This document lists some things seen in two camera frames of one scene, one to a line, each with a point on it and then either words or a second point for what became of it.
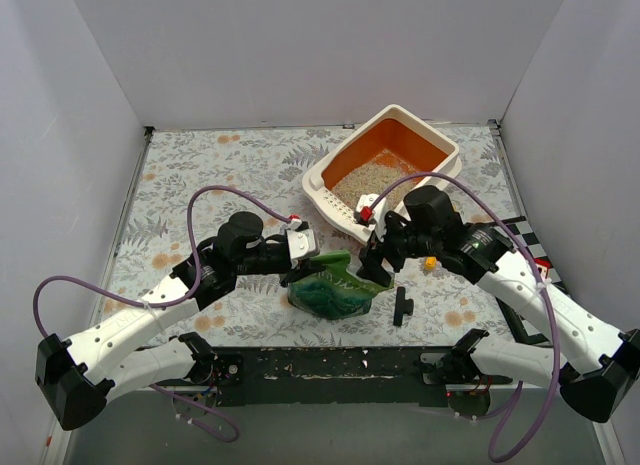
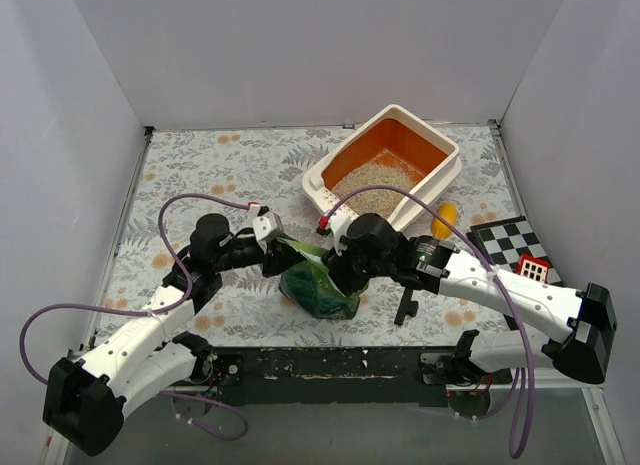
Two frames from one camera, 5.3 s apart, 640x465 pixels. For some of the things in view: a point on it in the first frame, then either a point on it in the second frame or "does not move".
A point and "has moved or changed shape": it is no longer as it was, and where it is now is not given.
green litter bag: [335, 292] does not move
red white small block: [543, 264] does not move
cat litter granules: [371, 176] does not move
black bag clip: [402, 306] has moved or changed shape
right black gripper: [380, 252] to [338, 273]
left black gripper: [291, 269] to [273, 260]
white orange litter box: [392, 154] does not move
